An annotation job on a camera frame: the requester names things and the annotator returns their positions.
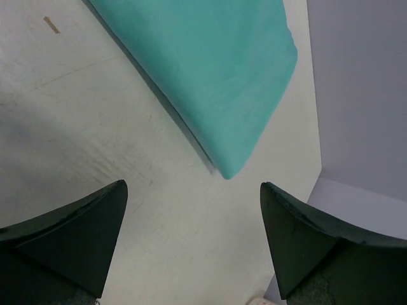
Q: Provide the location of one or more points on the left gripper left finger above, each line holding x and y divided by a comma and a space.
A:
63, 256

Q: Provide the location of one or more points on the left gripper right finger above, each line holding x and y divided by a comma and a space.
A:
320, 259

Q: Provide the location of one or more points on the teal t shirt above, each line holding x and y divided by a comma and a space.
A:
223, 65

